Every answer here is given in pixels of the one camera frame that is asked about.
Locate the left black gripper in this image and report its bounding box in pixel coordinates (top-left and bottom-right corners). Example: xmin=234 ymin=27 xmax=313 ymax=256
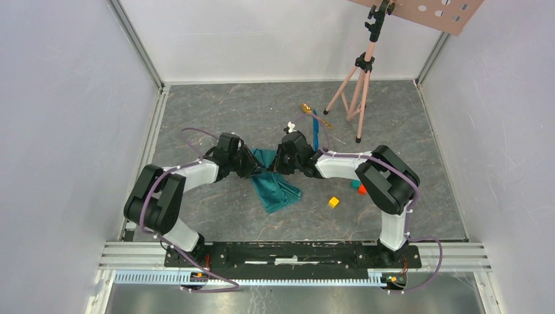
xmin=228 ymin=145 xmax=267 ymax=180

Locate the teal cloth napkin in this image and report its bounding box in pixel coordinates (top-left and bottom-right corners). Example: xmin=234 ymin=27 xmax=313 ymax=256
xmin=251 ymin=170 xmax=302 ymax=213

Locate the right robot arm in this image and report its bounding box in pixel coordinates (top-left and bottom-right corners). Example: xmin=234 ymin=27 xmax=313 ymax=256
xmin=268 ymin=131 xmax=420 ymax=267

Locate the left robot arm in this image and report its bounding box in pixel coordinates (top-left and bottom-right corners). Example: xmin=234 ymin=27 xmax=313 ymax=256
xmin=123 ymin=133 xmax=264 ymax=267

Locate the gold metal spoon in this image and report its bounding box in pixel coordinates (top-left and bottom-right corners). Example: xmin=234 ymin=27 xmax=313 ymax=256
xmin=300 ymin=103 xmax=333 ymax=130

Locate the yellow small cube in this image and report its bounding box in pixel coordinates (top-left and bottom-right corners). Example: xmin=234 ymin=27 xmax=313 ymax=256
xmin=328 ymin=197 xmax=340 ymax=209

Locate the teal small cube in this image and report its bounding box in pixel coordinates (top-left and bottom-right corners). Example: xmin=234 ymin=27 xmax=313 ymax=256
xmin=350 ymin=180 xmax=361 ymax=189

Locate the red small cube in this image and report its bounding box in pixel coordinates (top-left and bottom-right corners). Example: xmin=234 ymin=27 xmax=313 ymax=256
xmin=358 ymin=185 xmax=367 ymax=195

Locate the pink tripod stand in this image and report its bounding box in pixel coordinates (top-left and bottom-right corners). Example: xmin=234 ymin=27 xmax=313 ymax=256
xmin=323 ymin=1 xmax=396 ymax=143

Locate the pink perforated board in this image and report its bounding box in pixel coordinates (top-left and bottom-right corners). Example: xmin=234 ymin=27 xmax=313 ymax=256
xmin=346 ymin=0 xmax=486 ymax=37

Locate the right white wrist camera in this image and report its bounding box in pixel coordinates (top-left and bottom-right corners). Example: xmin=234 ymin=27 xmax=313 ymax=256
xmin=284 ymin=121 xmax=296 ymax=134

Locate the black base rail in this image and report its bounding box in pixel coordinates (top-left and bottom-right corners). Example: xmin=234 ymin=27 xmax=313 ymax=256
xmin=164 ymin=241 xmax=422 ymax=293

